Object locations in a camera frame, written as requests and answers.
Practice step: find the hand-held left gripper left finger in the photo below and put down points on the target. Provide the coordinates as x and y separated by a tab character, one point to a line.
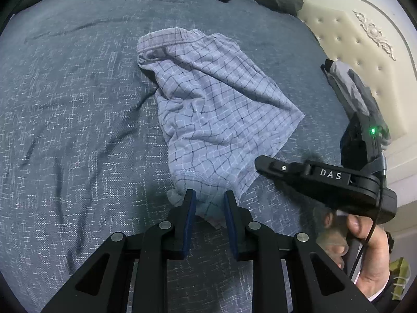
190	221

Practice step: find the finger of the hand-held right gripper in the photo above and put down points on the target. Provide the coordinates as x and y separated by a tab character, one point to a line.
277	168

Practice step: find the person's right hand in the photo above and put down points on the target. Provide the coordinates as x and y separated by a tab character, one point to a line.
374	257

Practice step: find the blue plaid boxer shorts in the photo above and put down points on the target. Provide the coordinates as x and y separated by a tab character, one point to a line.
211	111

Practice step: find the cream tufted headboard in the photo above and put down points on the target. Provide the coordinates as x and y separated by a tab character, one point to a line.
342	29

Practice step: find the person's right forearm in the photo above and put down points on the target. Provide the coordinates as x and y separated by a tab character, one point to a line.
387	300

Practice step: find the blue patterned bed sheet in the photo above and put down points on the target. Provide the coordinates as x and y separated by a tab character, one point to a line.
81	120

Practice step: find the yellow green bag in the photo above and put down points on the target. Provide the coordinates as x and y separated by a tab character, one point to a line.
400	274

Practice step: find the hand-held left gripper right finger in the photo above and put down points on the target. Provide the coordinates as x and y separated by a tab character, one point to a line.
229	225

